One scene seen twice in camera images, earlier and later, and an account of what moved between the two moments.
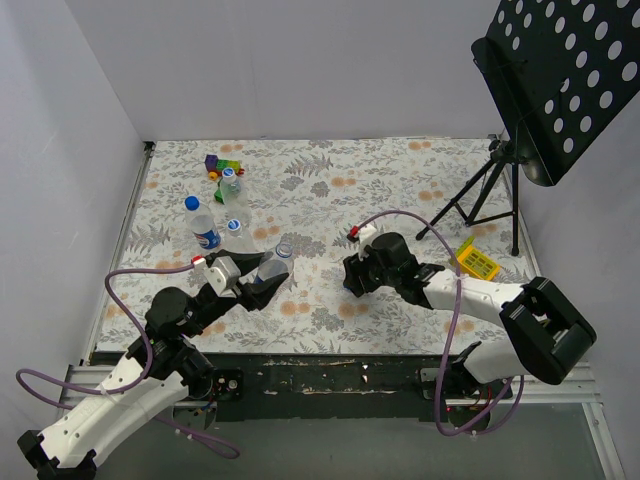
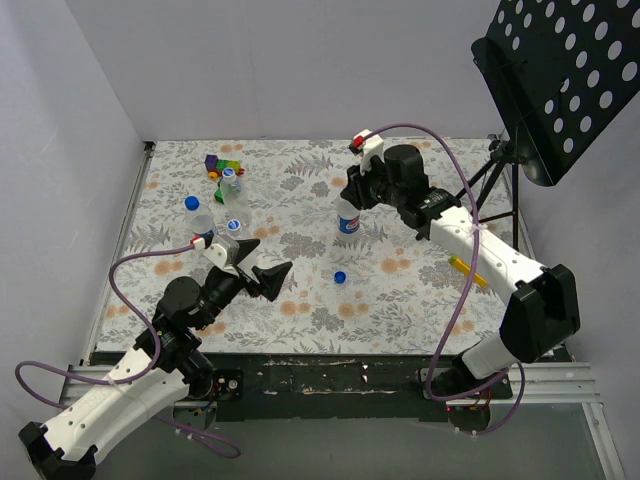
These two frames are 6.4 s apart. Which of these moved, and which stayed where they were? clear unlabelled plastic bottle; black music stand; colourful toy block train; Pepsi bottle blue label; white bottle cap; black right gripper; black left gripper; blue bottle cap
Moved: Pepsi bottle blue label; black left gripper; black right gripper
Stayed: blue bottle cap; colourful toy block train; black music stand; clear unlabelled plastic bottle; white bottle cap
